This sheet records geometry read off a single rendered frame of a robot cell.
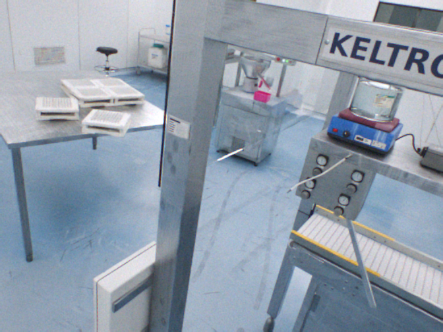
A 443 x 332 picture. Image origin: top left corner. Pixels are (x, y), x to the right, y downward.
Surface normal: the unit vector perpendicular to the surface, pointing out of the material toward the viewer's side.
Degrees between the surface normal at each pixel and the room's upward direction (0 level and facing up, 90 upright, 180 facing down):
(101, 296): 90
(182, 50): 90
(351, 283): 90
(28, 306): 0
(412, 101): 90
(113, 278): 1
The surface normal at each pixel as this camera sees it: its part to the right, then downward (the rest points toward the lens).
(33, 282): 0.15, -0.88
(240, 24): -0.58, 0.29
